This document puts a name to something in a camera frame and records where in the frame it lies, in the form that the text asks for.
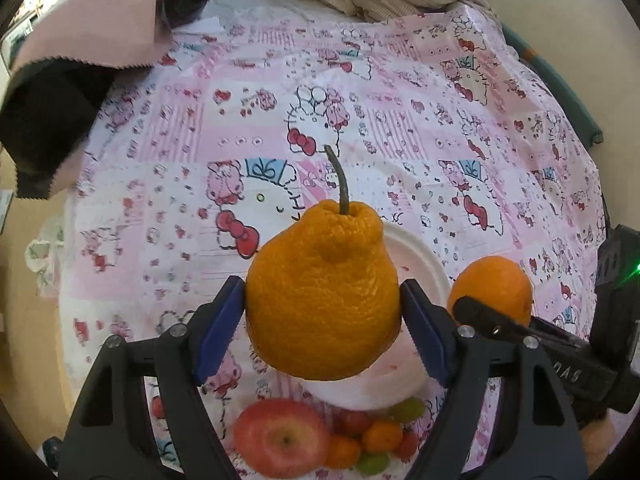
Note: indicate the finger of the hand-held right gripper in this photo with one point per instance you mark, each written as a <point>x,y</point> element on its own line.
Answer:
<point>487,316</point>

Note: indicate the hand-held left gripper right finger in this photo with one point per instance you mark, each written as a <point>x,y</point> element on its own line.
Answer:
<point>425,335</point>

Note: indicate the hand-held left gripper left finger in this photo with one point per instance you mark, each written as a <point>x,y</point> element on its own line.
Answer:
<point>220,330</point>

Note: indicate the large round orange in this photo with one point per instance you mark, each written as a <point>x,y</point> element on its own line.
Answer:
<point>495,280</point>

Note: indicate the white plate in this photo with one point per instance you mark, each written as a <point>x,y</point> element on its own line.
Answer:
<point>420,260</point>

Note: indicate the green grape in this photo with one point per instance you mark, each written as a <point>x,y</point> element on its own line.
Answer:
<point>372,465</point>
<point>407,409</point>

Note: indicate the bumpy dekopon orange with stem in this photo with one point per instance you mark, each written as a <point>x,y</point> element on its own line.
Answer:
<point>320,300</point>

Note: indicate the small mandarin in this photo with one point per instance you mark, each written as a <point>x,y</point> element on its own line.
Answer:
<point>342,452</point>
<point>382,436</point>

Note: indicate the red cherry tomato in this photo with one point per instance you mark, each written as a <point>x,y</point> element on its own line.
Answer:
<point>407,445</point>
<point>352,421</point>

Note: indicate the red apple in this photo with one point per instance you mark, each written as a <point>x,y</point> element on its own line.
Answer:
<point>280,435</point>

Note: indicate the white plastic bag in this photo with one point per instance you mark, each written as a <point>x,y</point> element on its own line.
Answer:
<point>45,255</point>

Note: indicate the pink printed tablecloth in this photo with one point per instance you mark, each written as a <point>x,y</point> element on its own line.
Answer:
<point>400,110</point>

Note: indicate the black cloth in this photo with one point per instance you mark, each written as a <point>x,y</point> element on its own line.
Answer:
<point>45,120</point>

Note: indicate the white paper sheet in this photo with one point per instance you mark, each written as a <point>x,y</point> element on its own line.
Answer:
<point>207,25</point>

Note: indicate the pink cloth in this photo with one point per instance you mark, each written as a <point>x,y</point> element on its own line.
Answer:
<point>100,25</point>

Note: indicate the teal padded rail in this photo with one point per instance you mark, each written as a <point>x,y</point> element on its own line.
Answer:
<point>565,90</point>

